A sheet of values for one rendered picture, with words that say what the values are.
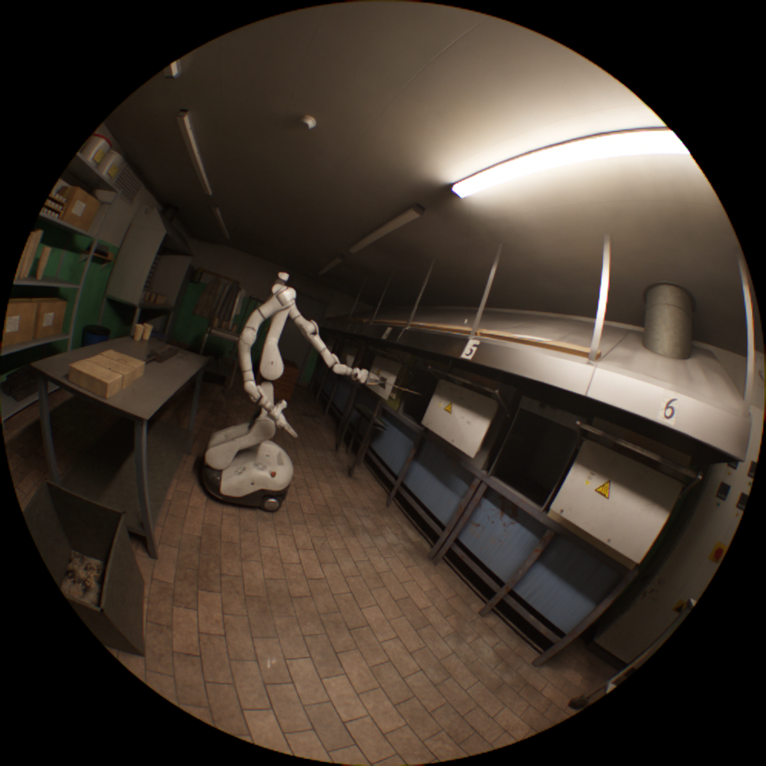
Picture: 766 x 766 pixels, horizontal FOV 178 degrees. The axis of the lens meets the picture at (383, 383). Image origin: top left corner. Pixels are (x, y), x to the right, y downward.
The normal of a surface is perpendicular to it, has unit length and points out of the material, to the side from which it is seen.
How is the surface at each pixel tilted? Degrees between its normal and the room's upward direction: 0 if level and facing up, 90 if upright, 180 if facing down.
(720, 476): 90
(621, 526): 90
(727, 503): 90
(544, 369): 80
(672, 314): 90
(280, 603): 0
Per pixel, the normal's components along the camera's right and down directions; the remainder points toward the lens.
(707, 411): -0.74, -0.44
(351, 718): 0.36, -0.93
